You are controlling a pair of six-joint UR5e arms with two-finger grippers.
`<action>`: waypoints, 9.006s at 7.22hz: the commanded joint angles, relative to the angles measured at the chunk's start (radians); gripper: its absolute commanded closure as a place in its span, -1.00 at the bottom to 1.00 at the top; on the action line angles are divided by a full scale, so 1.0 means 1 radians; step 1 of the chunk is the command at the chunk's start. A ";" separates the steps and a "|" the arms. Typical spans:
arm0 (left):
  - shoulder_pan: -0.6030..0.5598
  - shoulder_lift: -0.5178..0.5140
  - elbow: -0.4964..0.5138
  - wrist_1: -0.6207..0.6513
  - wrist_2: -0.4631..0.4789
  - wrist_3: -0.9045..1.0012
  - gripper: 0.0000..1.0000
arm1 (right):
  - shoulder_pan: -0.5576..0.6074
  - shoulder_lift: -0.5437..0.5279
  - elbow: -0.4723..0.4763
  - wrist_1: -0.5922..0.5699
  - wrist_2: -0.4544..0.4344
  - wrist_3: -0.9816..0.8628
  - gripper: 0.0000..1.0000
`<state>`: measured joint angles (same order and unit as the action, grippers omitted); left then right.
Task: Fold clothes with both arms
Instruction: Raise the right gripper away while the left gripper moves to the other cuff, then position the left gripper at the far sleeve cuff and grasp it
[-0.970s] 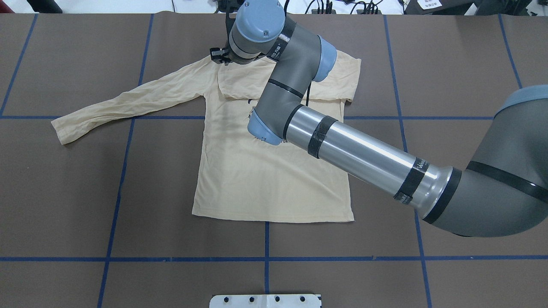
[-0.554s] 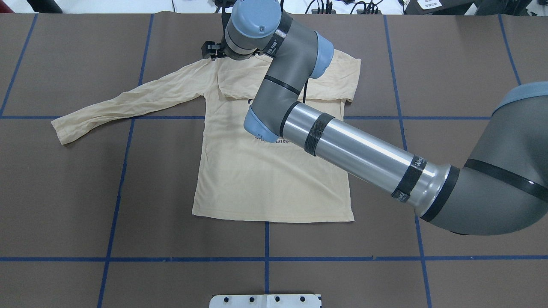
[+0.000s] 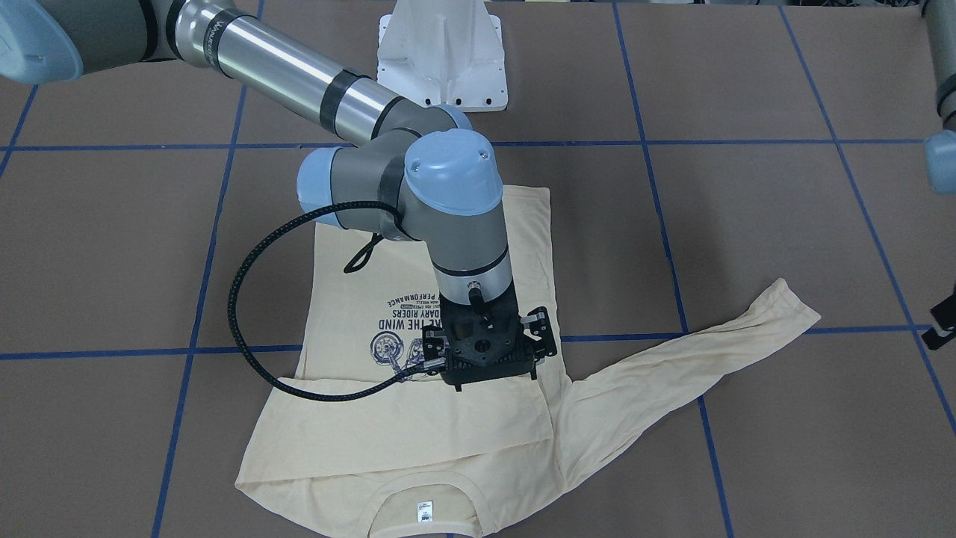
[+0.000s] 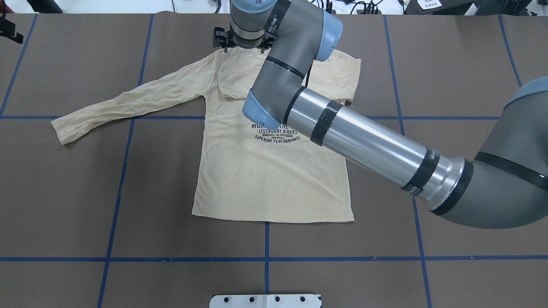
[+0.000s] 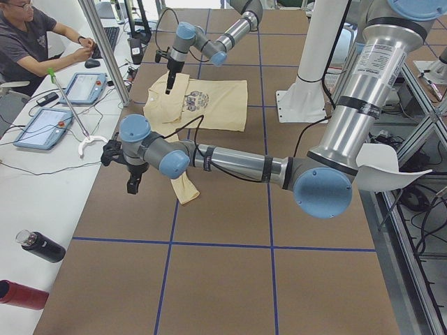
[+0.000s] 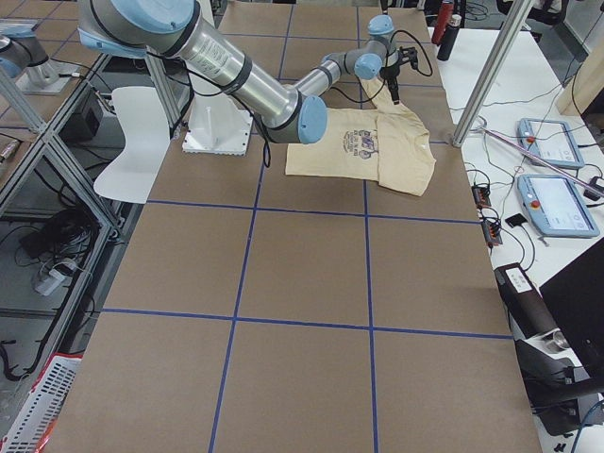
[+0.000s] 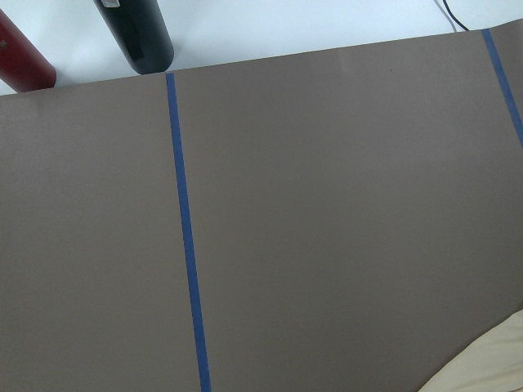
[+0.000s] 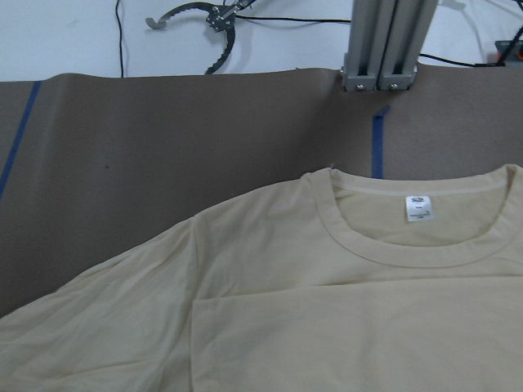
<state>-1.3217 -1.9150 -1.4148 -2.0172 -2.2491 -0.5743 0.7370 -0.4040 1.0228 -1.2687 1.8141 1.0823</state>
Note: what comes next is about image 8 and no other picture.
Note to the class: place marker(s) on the aluminium frame post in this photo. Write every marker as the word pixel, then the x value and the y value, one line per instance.
pixel 385 42

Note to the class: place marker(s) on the orange circuit board upper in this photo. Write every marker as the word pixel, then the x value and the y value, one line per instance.
pixel 509 53

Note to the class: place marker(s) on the beige long sleeve shirt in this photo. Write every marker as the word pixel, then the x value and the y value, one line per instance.
pixel 331 282

